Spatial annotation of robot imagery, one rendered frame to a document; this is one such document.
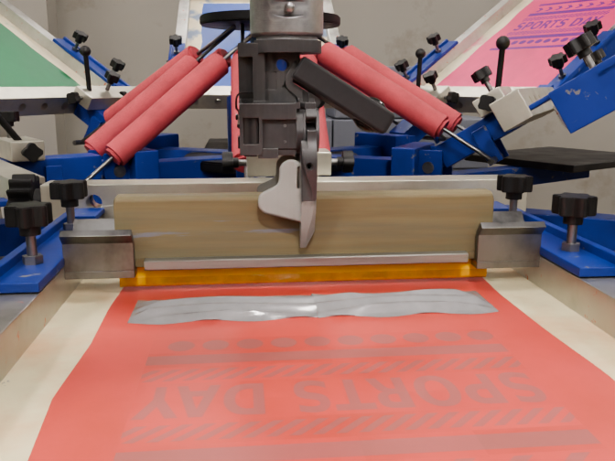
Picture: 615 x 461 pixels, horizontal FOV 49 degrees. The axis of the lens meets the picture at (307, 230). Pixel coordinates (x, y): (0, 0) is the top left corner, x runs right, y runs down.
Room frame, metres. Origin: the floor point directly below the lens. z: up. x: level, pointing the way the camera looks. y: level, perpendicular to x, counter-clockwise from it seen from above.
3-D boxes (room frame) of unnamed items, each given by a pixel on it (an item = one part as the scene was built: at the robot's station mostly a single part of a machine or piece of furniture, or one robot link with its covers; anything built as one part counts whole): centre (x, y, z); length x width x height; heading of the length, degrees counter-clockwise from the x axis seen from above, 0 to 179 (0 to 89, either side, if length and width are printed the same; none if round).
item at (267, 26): (0.72, 0.02, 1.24); 0.08 x 0.08 x 0.05
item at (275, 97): (0.73, 0.03, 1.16); 0.09 x 0.08 x 0.12; 96
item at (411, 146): (1.57, 0.08, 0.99); 0.82 x 0.79 x 0.12; 6
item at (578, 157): (1.96, -0.46, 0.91); 1.34 x 0.41 x 0.08; 126
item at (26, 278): (0.73, 0.28, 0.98); 0.30 x 0.05 x 0.07; 6
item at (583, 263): (0.79, -0.27, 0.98); 0.30 x 0.05 x 0.07; 6
